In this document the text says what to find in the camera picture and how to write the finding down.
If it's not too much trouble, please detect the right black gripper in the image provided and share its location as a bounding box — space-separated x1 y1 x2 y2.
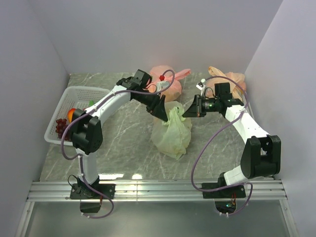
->
183 95 220 118

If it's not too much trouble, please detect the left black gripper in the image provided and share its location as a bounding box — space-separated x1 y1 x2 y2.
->
134 90 168 122

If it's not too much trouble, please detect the green avocado-print plastic bag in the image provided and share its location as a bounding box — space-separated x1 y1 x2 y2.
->
151 101 192 159

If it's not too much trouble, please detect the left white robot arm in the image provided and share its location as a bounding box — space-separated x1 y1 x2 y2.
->
67 70 168 198

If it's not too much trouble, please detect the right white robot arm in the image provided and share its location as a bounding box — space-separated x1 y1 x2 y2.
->
183 82 281 197

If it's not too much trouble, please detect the pink tied plastic bag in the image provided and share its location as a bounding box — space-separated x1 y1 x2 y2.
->
147 65 191 102

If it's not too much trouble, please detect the orange tied plastic bag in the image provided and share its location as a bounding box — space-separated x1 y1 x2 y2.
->
205 66 246 101

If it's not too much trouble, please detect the red fake dragon fruit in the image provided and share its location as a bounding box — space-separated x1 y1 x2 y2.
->
88 100 95 107

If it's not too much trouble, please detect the red orange fake mango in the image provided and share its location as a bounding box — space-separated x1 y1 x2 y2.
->
67 108 75 123

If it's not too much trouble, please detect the dark red fake grape bunch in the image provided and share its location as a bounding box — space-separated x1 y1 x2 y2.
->
55 118 71 142

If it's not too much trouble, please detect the white plastic basket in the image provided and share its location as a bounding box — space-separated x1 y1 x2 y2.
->
44 86 110 145

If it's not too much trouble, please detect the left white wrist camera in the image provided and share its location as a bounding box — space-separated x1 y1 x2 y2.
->
156 75 170 92

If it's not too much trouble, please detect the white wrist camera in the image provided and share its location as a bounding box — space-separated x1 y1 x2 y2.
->
156 75 170 92
196 79 206 98

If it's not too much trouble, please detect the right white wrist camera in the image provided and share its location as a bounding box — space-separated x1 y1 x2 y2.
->
196 79 206 98

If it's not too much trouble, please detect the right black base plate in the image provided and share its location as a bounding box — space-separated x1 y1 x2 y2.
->
201 181 247 200

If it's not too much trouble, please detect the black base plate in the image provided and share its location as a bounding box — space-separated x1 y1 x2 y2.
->
201 181 247 200
70 183 116 199

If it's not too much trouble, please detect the aluminium mounting rail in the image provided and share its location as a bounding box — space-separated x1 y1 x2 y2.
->
27 179 287 202

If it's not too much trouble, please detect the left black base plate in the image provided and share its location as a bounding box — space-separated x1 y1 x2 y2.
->
70 183 116 199

